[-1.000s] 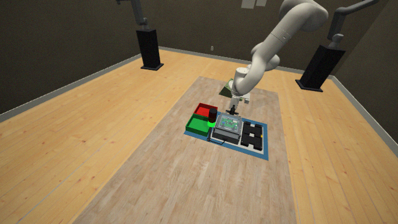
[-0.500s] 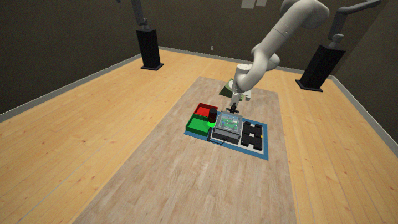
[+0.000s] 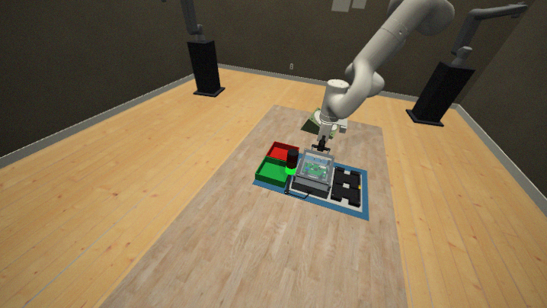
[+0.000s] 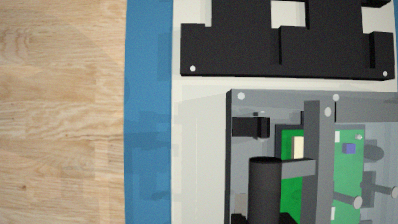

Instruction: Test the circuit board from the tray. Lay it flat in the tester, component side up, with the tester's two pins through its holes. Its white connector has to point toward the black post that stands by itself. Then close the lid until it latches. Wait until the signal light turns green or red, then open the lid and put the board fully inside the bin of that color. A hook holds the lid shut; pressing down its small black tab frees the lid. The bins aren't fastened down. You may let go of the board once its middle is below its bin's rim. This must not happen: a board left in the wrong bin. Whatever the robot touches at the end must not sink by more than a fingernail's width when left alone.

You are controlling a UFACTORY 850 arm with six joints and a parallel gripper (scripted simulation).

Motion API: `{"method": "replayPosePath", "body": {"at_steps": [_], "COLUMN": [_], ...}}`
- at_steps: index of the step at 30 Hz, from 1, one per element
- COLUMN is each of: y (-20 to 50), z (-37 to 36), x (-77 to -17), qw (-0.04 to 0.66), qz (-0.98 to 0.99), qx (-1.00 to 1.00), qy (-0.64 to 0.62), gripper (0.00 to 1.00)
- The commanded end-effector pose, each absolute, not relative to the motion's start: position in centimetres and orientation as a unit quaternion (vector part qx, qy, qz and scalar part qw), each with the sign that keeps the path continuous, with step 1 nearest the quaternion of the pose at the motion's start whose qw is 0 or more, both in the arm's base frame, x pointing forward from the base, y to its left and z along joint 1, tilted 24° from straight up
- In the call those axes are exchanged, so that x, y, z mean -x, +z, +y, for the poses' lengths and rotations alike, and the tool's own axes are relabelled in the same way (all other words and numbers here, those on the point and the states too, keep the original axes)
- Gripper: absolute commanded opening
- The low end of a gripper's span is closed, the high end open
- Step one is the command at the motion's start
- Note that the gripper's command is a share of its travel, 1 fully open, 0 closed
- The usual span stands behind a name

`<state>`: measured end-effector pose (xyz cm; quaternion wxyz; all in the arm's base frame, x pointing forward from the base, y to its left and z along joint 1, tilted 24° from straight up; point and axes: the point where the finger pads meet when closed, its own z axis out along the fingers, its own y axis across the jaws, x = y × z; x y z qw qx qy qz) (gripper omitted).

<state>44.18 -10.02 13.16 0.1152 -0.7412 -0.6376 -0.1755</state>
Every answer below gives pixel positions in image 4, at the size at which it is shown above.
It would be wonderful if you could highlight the green circuit board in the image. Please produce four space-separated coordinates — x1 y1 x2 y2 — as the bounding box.
280 130 304 224

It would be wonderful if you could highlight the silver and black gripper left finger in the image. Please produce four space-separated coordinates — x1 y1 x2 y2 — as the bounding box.
231 213 249 224

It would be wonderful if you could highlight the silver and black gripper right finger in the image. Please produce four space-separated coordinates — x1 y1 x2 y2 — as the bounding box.
279 212 298 224

